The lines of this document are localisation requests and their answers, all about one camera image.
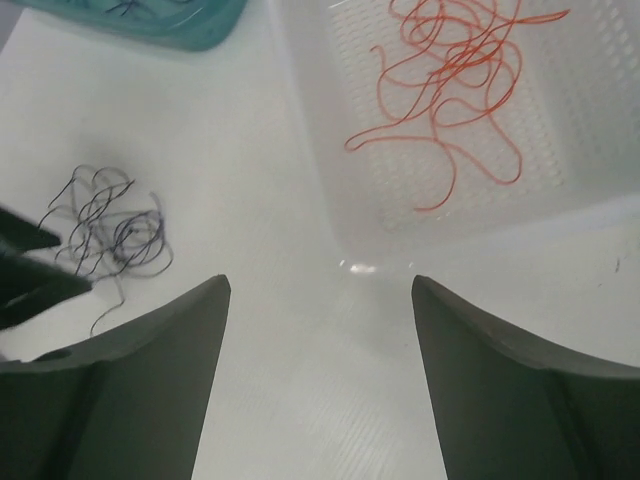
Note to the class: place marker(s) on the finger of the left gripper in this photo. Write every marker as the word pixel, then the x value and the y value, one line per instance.
pixel 30 287
pixel 19 235

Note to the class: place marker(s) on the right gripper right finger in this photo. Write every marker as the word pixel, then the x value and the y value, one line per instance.
pixel 509 404

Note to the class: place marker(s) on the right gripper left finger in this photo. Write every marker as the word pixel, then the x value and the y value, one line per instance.
pixel 129 403

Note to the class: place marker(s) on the teal transparent plastic bin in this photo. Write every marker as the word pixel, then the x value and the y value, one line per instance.
pixel 194 26

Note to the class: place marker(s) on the white perforated plastic basket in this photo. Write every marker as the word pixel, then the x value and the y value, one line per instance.
pixel 438 126

